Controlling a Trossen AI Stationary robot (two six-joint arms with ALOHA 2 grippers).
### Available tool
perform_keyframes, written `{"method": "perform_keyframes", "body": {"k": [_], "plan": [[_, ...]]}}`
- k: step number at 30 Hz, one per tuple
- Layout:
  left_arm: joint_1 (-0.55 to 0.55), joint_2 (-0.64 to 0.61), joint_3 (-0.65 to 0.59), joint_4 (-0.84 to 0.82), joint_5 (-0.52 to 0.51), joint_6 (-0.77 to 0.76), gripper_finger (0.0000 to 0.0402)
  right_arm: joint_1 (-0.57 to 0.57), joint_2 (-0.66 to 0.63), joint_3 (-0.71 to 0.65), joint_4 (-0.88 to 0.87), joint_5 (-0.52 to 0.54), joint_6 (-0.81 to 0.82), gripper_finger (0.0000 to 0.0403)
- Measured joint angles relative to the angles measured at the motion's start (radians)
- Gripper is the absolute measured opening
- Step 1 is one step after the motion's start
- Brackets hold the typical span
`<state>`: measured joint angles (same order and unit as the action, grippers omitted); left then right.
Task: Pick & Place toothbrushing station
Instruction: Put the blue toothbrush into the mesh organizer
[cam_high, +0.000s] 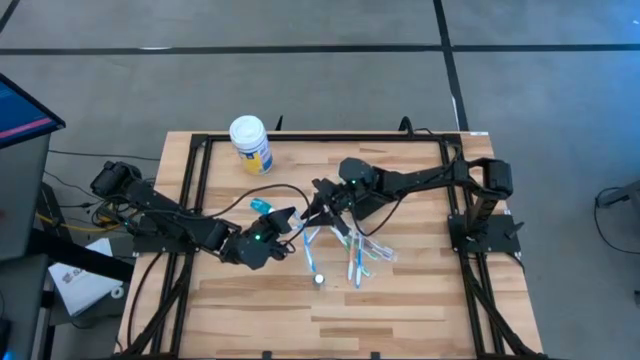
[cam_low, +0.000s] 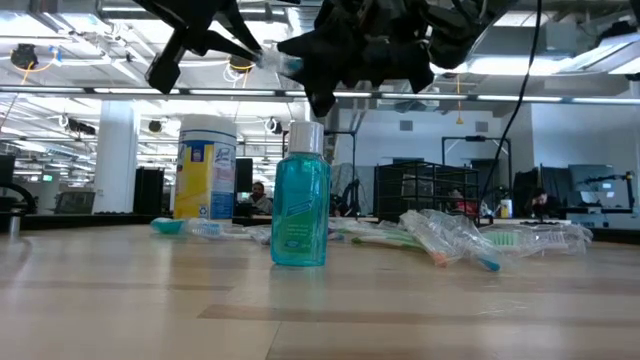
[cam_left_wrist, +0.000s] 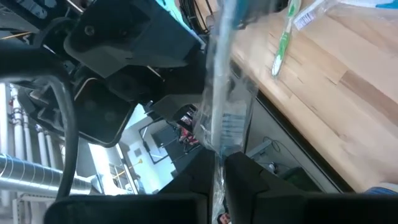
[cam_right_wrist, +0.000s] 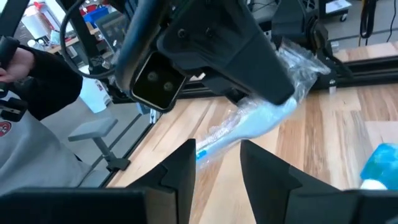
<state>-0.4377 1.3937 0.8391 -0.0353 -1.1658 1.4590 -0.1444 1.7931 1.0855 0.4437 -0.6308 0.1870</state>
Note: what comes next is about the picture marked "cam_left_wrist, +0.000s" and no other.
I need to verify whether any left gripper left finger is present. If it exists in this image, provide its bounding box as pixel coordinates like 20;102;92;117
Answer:
43;148;216;224

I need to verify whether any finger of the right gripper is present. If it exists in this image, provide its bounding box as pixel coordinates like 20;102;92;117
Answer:
63;0;201;78
151;93;201;123

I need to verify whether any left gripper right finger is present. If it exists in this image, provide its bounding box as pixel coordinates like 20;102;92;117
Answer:
225;151;398;224

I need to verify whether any light blue toothbrush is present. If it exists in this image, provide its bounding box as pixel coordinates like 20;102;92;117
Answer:
193;0;259;224

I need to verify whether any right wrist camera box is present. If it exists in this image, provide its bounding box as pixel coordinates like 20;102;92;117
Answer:
73;77;138;147

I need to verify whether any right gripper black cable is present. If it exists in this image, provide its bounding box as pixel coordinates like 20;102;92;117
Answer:
46;73;78;202

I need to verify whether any silver spiral air duct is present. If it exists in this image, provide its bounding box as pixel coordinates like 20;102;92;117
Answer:
0;154;94;197

